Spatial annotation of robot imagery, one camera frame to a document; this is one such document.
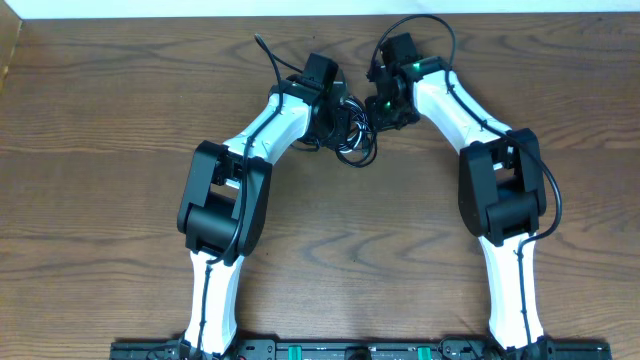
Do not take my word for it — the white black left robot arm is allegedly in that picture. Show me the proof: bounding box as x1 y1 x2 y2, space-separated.
177 53 346 359

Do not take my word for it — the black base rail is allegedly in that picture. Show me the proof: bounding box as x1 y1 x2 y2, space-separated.
109 338 614 360

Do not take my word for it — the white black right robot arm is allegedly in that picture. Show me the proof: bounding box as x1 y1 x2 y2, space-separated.
366 33 546 351

